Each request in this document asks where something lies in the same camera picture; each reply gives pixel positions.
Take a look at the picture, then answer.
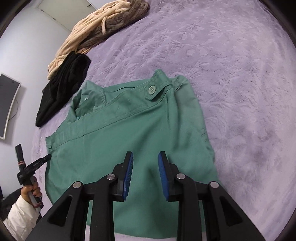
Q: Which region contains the green button-up jacket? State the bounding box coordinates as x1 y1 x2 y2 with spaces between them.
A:
45 70 218 239

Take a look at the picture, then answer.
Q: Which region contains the person's left hand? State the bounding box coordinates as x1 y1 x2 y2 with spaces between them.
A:
21 177 42 206

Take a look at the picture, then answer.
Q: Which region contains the white puffer jacket sleeve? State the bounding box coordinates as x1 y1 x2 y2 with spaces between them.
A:
3 195 39 240

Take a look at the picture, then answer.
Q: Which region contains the black garment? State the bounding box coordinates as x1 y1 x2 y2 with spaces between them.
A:
35 51 91 128

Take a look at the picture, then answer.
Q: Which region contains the beige knitted garment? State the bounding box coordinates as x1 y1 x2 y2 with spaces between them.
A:
47 1 132 80

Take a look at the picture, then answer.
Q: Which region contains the purple embossed bedspread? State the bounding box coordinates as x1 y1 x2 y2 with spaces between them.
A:
32 1 295 240

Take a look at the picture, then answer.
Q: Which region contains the grey-brown knitted garment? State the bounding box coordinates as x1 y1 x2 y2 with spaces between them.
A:
76 1 150 54

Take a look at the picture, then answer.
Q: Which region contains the wall-mounted dark monitor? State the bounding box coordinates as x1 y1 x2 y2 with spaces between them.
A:
0 73 21 140

